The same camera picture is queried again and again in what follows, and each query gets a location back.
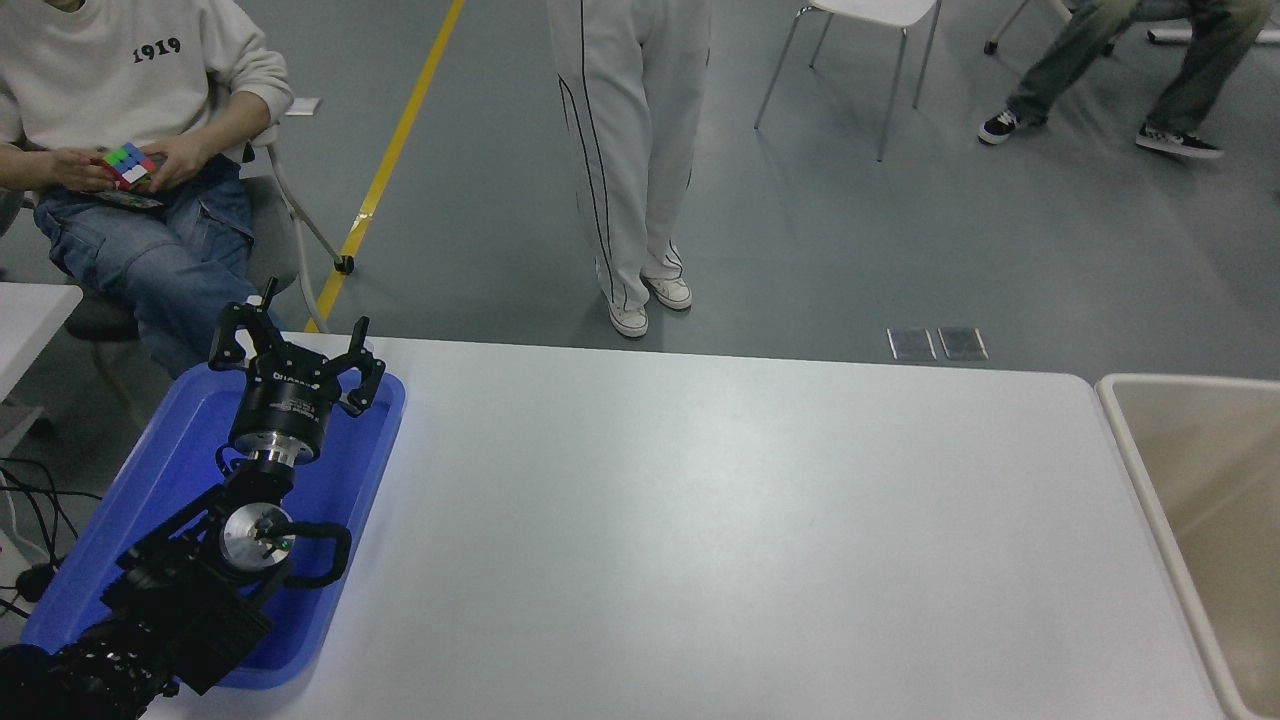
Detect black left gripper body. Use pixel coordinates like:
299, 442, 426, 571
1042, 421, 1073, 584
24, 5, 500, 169
230, 360, 336, 448

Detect seated person with cube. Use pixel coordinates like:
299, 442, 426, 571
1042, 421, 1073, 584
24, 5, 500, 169
0, 0, 296, 379

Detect wheeled office chair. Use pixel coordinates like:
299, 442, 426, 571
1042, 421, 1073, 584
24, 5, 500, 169
984, 0, 1071, 56

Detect white table base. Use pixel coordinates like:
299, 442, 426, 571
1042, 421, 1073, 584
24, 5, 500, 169
1147, 27, 1280, 47

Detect grey chair with white legs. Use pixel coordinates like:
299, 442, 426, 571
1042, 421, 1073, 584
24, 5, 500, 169
0, 120, 356, 431

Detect white metal-legged chair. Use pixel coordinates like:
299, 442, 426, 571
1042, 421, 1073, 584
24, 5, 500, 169
754, 0, 943, 163

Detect standing person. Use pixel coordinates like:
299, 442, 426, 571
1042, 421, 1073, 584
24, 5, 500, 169
545, 0, 713, 339

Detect black floor cables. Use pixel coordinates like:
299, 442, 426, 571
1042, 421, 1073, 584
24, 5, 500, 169
0, 456, 101, 621

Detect large pale bin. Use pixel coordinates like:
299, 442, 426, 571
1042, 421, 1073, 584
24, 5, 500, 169
1096, 373, 1280, 720

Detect seated person's left hand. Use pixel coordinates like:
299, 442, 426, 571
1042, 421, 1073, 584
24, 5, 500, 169
148, 134, 222, 194

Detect colourful puzzle cube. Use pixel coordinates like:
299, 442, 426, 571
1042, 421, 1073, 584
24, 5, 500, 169
95, 143, 159, 191

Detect seated person's right hand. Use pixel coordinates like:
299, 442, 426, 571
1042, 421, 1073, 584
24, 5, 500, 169
47, 146, 113, 194

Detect small white table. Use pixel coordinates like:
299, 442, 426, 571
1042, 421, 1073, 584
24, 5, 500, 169
0, 283, 84, 461

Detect seated person in sneakers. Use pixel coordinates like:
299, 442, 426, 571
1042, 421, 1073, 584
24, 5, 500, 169
978, 0, 1276, 161

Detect blue plastic tray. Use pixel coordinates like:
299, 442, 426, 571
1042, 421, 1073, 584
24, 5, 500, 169
20, 362, 407, 693

